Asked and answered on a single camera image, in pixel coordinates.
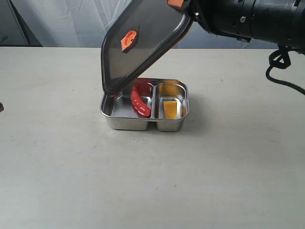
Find dark stand behind table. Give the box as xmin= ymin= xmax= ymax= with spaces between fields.
xmin=0 ymin=0 xmax=42 ymax=47

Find red toy sausage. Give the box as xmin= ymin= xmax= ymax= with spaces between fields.
xmin=131 ymin=85 xmax=151 ymax=118

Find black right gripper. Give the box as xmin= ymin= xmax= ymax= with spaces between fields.
xmin=166 ymin=0 xmax=256 ymax=40

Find yellow toy cheese block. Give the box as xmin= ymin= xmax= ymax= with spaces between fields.
xmin=163 ymin=100 xmax=180 ymax=119

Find stainless steel lunch box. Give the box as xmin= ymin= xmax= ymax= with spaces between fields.
xmin=100 ymin=78 xmax=189 ymax=132

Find white backdrop curtain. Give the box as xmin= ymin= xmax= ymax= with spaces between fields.
xmin=11 ymin=0 xmax=276 ymax=49

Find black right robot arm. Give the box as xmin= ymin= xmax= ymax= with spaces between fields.
xmin=167 ymin=0 xmax=305 ymax=50

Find black cable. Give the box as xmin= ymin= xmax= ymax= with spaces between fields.
xmin=265 ymin=45 xmax=305 ymax=95

